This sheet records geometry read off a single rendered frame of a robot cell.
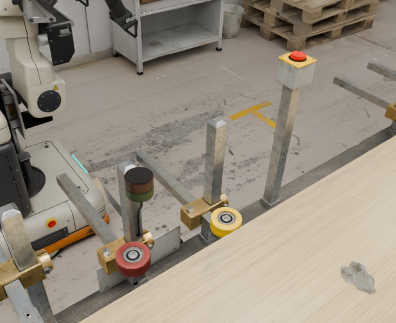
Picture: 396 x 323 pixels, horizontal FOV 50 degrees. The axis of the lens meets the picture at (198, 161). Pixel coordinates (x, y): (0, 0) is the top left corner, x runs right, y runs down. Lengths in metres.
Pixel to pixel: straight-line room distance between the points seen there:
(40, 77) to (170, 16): 2.50
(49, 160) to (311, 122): 1.84
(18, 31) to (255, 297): 1.34
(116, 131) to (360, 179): 2.01
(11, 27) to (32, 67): 0.17
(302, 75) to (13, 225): 0.76
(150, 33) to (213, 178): 3.12
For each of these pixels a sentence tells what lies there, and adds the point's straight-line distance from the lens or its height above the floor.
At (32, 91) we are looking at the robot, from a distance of 1.91.
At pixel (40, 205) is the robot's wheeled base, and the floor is 0.28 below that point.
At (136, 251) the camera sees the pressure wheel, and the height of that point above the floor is 0.90.
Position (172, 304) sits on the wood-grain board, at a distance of 0.94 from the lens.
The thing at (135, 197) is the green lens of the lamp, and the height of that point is 1.08.
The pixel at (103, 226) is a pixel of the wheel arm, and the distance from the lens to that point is 1.15.
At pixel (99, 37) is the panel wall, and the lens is 3.91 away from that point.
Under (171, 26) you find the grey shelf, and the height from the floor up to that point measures 0.14.
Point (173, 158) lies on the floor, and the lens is 2.73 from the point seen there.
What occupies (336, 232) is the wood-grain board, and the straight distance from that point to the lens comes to 1.13.
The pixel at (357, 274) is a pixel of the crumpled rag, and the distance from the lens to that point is 1.05.
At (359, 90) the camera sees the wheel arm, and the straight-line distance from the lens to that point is 1.94.
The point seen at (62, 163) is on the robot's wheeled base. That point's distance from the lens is 2.32.
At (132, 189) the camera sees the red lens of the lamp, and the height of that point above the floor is 1.10.
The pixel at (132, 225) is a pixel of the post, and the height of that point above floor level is 0.94.
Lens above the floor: 1.69
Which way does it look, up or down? 39 degrees down
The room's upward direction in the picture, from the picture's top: 3 degrees clockwise
